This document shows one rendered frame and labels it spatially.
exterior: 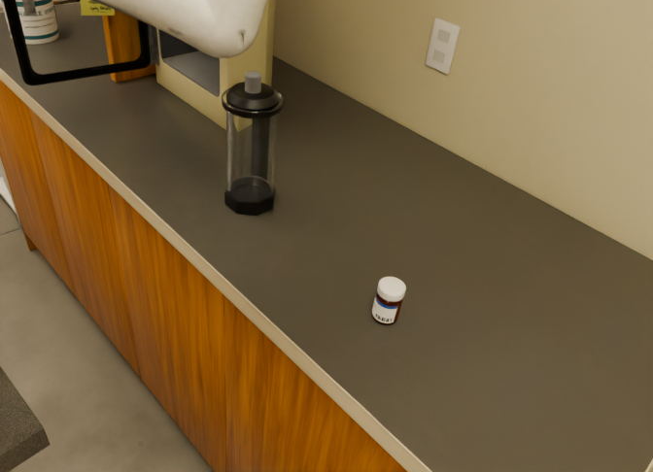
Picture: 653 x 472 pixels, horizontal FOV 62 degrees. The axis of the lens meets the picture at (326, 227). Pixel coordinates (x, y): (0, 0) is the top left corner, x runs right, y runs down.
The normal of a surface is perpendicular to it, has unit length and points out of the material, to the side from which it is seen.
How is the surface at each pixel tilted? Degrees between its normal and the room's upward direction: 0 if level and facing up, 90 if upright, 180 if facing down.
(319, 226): 0
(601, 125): 90
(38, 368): 0
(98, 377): 0
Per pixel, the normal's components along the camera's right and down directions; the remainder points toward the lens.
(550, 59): -0.72, 0.37
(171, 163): 0.11, -0.78
